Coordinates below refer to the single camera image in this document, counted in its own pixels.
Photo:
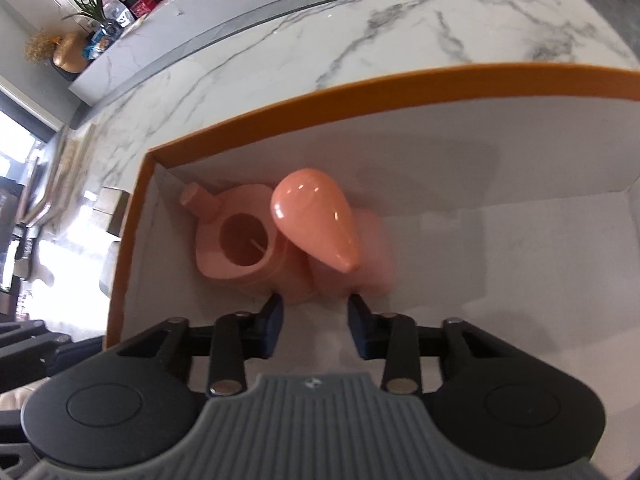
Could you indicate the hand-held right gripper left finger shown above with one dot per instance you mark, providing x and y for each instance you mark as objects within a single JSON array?
[{"x": 273, "y": 324}]

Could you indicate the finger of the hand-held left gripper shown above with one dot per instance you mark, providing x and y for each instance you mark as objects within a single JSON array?
[
  {"x": 35, "y": 332},
  {"x": 65, "y": 360}
]

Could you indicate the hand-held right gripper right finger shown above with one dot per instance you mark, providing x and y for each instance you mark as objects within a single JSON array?
[{"x": 358, "y": 327}]

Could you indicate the pink watering pot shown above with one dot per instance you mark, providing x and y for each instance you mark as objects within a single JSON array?
[{"x": 240, "y": 240}]

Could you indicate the pink teardrop-shaped object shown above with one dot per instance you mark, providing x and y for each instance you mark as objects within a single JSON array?
[{"x": 310, "y": 215}]

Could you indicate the orange cardboard box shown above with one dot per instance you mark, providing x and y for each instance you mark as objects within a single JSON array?
[{"x": 500, "y": 240}]

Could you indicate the beige cloth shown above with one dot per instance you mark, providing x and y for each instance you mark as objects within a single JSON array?
[{"x": 12, "y": 400}]

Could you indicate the metal chair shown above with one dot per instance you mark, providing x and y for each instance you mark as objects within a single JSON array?
[{"x": 45, "y": 180}]

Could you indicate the gold round vase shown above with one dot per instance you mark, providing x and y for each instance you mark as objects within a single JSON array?
[{"x": 71, "y": 52}]

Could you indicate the dried grass bunch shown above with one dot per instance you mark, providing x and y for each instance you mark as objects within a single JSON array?
[{"x": 40, "y": 45}]

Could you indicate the blue glass bottle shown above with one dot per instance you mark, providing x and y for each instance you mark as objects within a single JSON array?
[{"x": 100, "y": 37}]

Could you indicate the red box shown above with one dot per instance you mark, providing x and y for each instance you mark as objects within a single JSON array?
[{"x": 141, "y": 6}]

